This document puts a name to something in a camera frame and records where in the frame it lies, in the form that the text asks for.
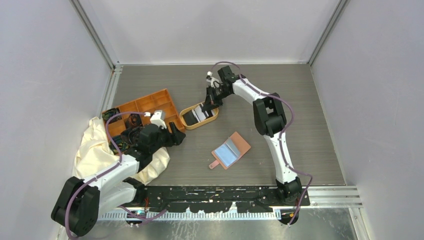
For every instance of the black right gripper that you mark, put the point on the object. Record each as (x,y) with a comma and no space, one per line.
(209,104)

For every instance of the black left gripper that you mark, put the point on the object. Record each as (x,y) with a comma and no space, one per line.
(174,137)

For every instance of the black card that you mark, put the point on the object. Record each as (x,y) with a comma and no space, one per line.
(209,113)
(190,118)

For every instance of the oval wooden card tray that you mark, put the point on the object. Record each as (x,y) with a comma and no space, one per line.
(199,124)

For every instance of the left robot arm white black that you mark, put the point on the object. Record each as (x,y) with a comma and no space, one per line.
(82,200)

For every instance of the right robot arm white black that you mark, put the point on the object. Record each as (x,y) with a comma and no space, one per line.
(270,122)

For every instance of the dark rolled belt lower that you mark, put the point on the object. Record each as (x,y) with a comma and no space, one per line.
(131,135)

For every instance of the dark rolled belt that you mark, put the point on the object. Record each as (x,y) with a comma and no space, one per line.
(133,121)
(131,135)
(106,115)
(120,143)

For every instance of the dark rolled belt middle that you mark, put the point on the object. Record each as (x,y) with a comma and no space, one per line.
(133,121)

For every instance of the dark rolled belt bottom left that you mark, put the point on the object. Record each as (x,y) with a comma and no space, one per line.
(120,143)

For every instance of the orange compartment tray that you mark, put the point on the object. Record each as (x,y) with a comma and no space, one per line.
(160,100)

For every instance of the dark rolled belt upper left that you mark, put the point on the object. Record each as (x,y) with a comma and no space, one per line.
(106,115)

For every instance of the cream cloth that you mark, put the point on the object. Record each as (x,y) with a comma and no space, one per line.
(94,155)

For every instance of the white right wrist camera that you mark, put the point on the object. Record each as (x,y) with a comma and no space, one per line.
(214,82)

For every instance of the black mounting base plate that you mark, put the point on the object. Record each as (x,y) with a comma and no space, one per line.
(213,199)

